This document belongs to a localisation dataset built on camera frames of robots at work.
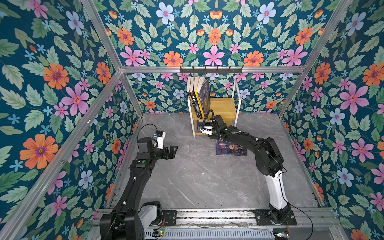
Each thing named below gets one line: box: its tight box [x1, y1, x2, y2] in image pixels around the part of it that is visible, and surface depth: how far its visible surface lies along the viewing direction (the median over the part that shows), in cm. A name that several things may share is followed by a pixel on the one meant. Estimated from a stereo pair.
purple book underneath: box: [216, 139, 248, 156], surface depth 100 cm
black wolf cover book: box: [190, 76, 203, 119], surface depth 82 cm
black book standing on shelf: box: [186, 76, 193, 108], surface depth 80 cm
